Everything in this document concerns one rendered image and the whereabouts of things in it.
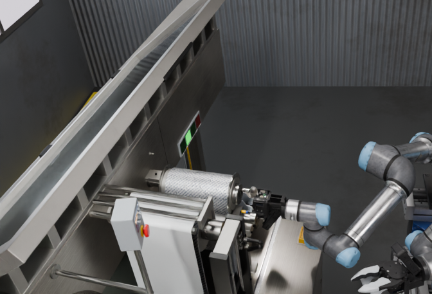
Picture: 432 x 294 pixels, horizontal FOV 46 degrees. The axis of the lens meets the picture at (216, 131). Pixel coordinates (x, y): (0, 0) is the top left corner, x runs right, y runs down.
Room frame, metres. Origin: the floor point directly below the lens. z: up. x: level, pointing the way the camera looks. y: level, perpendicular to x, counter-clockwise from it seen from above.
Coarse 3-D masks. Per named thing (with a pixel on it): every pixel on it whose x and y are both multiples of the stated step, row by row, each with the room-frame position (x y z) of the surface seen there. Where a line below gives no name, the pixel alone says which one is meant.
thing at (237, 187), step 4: (236, 184) 1.31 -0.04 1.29; (240, 184) 1.32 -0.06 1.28; (236, 188) 1.29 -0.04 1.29; (240, 188) 1.31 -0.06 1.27; (236, 192) 1.28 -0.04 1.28; (240, 192) 1.30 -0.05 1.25; (232, 196) 1.27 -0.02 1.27; (236, 196) 1.27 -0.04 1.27; (240, 196) 1.30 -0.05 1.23; (232, 200) 1.27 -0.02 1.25; (236, 200) 1.27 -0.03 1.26; (240, 200) 1.30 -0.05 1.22; (236, 204) 1.27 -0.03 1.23
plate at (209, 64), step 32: (192, 64) 1.94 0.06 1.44; (192, 96) 1.88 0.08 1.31; (160, 128) 1.59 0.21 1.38; (128, 160) 1.35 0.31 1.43; (160, 160) 1.54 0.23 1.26; (128, 192) 1.31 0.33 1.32; (96, 224) 1.13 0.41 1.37; (64, 256) 0.98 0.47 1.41; (96, 256) 1.09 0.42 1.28; (32, 288) 0.86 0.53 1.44; (64, 288) 0.94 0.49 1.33; (96, 288) 1.04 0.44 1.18
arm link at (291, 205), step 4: (288, 200) 1.30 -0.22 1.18; (292, 200) 1.30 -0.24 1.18; (296, 200) 1.30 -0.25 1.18; (288, 204) 1.28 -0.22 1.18; (292, 204) 1.28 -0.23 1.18; (296, 204) 1.28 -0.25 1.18; (288, 208) 1.27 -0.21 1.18; (292, 208) 1.26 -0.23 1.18; (296, 208) 1.26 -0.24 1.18; (288, 212) 1.26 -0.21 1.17; (292, 212) 1.25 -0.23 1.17; (296, 212) 1.25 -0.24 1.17; (288, 216) 1.26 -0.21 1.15; (292, 216) 1.25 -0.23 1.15; (292, 220) 1.25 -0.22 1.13; (296, 220) 1.25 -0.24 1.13
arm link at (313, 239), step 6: (306, 228) 1.24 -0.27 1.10; (324, 228) 1.24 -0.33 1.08; (306, 234) 1.24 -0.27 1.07; (312, 234) 1.22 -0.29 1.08; (318, 234) 1.22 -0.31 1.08; (324, 234) 1.21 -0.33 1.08; (330, 234) 1.20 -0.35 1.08; (306, 240) 1.24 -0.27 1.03; (312, 240) 1.21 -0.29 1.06; (318, 240) 1.20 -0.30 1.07; (324, 240) 1.19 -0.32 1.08; (312, 246) 1.22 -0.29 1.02; (318, 246) 1.19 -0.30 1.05
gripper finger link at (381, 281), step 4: (380, 280) 0.87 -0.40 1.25; (384, 280) 0.87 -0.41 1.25; (388, 280) 0.87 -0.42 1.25; (364, 284) 0.87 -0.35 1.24; (368, 284) 0.86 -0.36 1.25; (372, 284) 0.86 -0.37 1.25; (376, 284) 0.86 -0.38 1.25; (380, 284) 0.86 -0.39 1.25; (360, 288) 0.86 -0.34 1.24; (364, 288) 0.86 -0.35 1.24; (368, 288) 0.85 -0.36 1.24; (372, 288) 0.85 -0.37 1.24; (376, 288) 0.85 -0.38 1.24; (364, 292) 0.85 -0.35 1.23; (368, 292) 0.85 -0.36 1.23; (372, 292) 0.85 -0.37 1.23; (376, 292) 0.85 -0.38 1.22; (380, 292) 0.86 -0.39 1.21
